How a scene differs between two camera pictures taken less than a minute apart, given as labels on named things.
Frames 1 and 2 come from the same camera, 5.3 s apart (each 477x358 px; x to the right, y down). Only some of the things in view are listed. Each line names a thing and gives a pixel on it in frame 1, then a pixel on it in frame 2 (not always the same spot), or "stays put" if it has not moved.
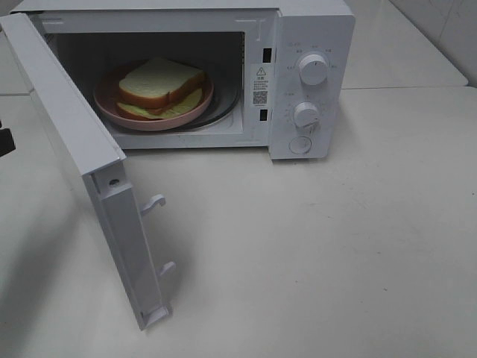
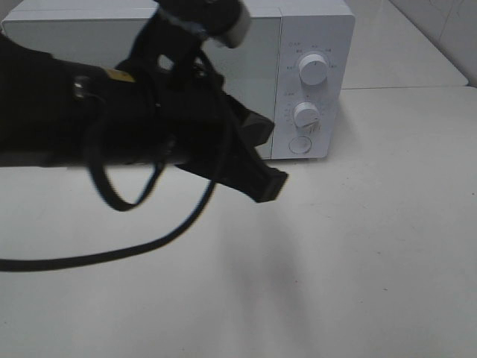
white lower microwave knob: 305,115 stays put
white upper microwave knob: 313,69 stays put
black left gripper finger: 7,143 to 191,121
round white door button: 299,145 stays put
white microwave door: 100,158 to 250,69
